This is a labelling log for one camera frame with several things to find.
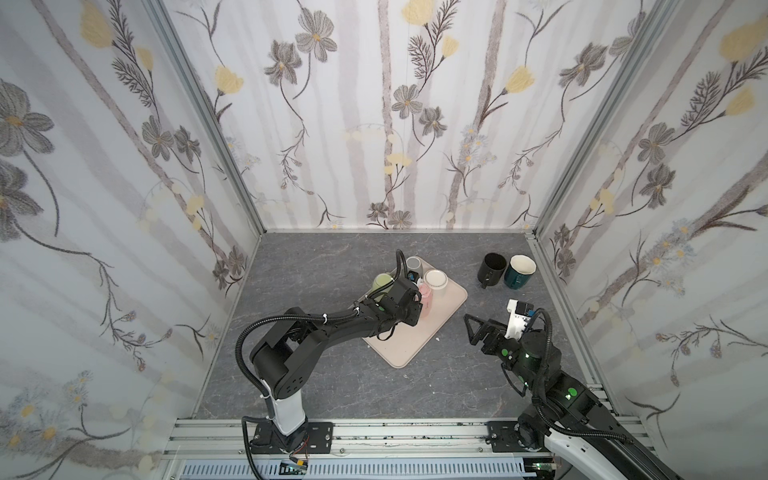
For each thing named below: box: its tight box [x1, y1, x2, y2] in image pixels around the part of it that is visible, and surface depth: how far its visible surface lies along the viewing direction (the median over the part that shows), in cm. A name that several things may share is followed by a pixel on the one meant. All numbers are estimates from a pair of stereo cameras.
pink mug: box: [419, 282, 433, 319], surface depth 92 cm
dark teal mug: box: [504, 254, 538, 290], surface depth 100 cm
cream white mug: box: [423, 269, 449, 296], surface depth 98 cm
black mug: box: [477, 252, 507, 289], surface depth 103 cm
